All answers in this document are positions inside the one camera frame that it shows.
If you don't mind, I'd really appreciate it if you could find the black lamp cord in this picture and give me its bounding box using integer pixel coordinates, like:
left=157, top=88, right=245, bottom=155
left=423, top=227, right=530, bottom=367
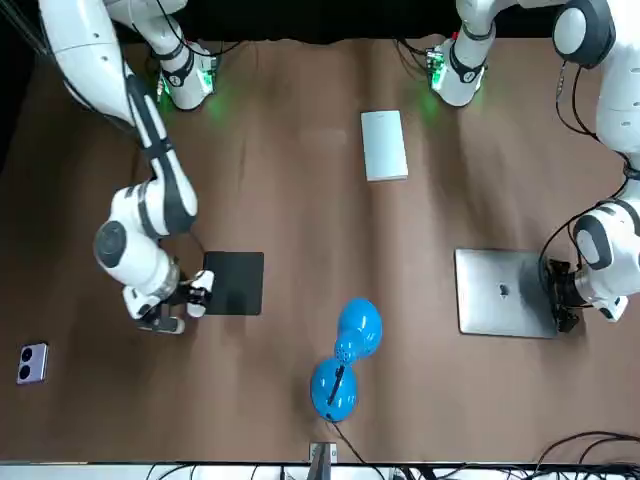
left=328, top=418, right=387, bottom=480

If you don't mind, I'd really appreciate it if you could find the silver laptop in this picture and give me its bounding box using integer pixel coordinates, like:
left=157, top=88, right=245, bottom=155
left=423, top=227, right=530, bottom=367
left=453, top=248, right=560, bottom=340

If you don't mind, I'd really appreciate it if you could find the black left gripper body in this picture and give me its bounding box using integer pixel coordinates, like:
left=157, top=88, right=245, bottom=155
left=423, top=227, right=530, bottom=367
left=547, top=262, right=581, bottom=309

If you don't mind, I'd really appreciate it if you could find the purple folded flip phone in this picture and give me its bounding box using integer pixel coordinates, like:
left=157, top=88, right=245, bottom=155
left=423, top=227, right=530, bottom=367
left=15, top=342, right=50, bottom=386

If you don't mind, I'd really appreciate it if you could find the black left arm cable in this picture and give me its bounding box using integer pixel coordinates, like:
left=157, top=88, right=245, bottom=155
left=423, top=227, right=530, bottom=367
left=553, top=58, right=640, bottom=184

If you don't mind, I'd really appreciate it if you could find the black desk cable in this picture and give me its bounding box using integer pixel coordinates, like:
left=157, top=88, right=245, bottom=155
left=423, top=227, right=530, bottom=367
left=537, top=432, right=640, bottom=475

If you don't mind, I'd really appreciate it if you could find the black mouse pad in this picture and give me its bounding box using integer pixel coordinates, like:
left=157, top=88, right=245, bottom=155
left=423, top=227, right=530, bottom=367
left=202, top=251, right=265, bottom=317

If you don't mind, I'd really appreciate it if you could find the blue desk lamp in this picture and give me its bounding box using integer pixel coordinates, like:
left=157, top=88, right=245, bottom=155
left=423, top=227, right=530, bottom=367
left=309, top=297, right=384, bottom=424

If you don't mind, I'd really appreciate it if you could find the aluminium profile post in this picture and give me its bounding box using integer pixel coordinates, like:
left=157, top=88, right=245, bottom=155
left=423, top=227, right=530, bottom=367
left=308, top=442, right=339, bottom=480

